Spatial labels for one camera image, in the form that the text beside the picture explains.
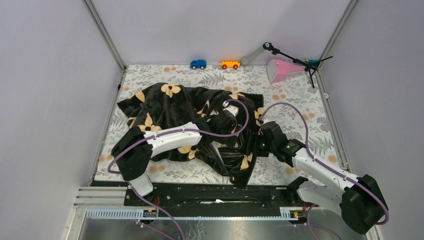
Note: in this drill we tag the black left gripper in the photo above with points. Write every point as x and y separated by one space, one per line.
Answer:
229 128

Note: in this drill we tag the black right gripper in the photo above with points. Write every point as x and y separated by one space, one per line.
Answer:
262 153

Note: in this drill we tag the black floral plush pillowcase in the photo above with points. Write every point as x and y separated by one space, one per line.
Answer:
163 106

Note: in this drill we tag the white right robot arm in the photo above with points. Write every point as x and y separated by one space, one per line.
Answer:
357 199

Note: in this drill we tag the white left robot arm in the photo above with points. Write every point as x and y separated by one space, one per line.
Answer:
133 152

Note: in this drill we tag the orange toy car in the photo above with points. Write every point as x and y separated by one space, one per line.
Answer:
230 65

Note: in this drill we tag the blue toy car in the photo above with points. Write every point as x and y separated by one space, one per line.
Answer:
198 64

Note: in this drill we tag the grey metal cylinder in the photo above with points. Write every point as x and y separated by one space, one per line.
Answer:
245 60

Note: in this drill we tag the pink and white iron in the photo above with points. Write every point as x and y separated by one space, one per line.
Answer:
278 70

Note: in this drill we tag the black tripod stand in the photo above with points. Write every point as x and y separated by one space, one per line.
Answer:
309 66

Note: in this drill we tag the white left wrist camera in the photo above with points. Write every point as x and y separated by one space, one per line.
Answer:
230 109

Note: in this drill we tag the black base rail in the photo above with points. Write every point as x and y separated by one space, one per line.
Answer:
217 201

